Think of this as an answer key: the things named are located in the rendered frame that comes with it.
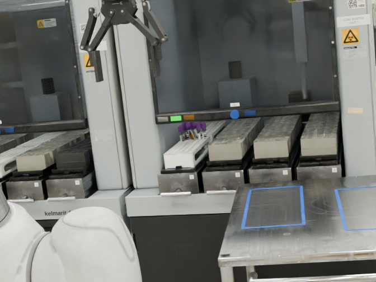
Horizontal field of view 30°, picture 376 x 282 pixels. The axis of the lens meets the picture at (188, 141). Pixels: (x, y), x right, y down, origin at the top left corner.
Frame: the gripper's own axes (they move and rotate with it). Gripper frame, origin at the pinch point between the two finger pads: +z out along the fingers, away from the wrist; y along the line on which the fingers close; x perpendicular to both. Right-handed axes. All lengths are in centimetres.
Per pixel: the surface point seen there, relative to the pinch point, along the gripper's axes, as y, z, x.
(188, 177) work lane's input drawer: -7, 41, 66
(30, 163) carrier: -66, 35, 73
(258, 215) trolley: 24.5, 38.1, 13.0
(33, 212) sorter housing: -64, 51, 66
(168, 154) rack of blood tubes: -14, 34, 70
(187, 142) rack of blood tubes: -12, 34, 89
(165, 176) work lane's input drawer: -14, 40, 66
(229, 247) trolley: 21.2, 38.0, -9.5
